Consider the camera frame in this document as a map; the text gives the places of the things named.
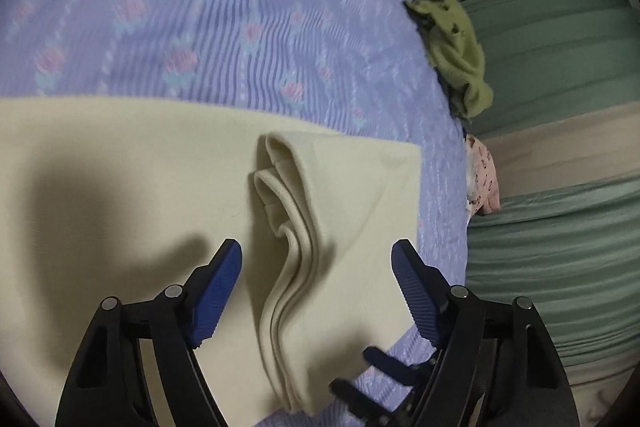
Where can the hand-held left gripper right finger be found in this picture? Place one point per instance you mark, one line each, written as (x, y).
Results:
(415, 292)

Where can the beige curtain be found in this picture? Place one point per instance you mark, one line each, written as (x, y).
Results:
(565, 152)

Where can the green striped blanket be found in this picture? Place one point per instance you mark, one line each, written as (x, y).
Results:
(540, 32)

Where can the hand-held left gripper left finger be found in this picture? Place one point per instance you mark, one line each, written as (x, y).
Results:
(215, 297)

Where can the olive green garment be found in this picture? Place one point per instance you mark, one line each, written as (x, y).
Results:
(452, 47)

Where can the pink printed garment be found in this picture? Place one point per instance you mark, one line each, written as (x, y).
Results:
(482, 182)

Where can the cream pants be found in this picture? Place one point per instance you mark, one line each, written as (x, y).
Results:
(125, 187)

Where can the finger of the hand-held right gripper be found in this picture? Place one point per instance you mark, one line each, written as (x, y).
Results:
(357, 399)
(390, 363)

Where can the green curtain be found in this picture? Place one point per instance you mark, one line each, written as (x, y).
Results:
(550, 267)

